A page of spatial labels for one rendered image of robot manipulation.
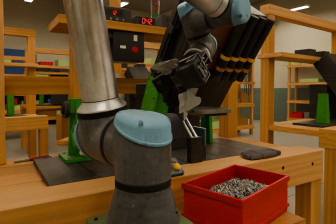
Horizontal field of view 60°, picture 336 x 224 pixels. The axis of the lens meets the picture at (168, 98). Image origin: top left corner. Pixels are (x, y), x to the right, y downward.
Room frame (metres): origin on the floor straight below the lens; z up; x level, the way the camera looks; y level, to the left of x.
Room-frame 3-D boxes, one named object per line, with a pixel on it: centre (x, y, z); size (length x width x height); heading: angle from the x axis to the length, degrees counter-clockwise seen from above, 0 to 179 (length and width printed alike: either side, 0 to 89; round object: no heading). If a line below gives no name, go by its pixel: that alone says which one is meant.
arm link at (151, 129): (0.60, 0.06, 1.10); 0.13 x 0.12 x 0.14; 44
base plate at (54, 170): (1.40, 0.02, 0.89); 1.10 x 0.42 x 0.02; 121
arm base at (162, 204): (0.60, 0.05, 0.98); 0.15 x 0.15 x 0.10
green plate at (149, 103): (1.30, 0.05, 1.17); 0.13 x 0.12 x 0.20; 121
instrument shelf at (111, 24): (1.62, 0.16, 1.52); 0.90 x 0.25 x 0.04; 121
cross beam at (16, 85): (1.71, 0.21, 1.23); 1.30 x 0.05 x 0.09; 121
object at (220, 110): (1.35, -0.10, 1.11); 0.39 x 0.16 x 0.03; 31
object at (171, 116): (1.57, 0.00, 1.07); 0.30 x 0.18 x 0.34; 121
